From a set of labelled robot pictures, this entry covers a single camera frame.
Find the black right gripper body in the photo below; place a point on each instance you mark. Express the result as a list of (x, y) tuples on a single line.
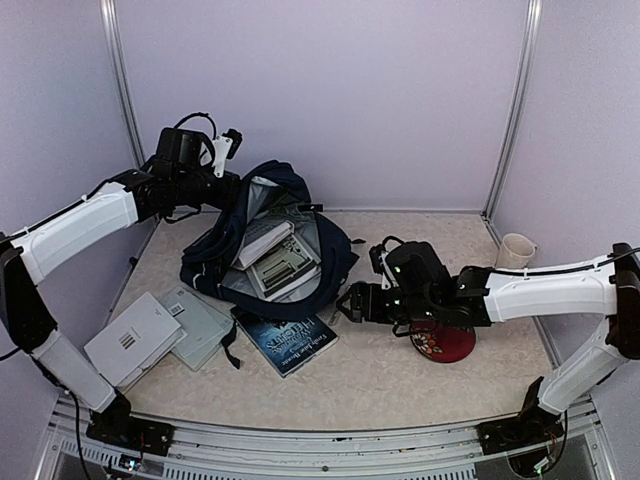
[(386, 312)]

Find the grey ianra book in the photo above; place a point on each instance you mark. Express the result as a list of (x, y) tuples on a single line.
[(283, 268)]

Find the dark blue wuthering heights book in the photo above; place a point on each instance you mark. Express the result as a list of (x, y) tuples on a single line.
[(287, 346)]

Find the navy blue student backpack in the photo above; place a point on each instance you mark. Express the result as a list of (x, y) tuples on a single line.
[(271, 191)]

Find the designer fate flower book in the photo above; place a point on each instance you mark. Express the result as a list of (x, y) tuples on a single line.
[(260, 237)]

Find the pale green thin book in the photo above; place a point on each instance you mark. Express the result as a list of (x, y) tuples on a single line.
[(204, 326)]

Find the white barcode book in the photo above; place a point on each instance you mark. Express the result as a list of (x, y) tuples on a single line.
[(134, 342)]

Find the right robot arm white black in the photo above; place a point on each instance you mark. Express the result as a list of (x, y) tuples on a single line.
[(417, 288)]

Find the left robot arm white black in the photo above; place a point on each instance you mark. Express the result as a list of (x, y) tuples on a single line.
[(187, 169)]

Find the red floral plate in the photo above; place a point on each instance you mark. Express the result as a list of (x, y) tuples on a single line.
[(442, 344)]

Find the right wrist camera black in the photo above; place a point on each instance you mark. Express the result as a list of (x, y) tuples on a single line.
[(377, 255)]

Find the aluminium front rail frame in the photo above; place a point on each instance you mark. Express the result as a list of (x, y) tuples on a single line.
[(207, 451)]

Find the aluminium corner post right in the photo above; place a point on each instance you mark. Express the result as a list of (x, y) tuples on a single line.
[(525, 63)]

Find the aluminium corner post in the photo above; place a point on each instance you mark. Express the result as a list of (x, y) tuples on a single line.
[(110, 22), (525, 63)]

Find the aluminium corner post left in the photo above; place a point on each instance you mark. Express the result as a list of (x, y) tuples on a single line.
[(110, 22)]

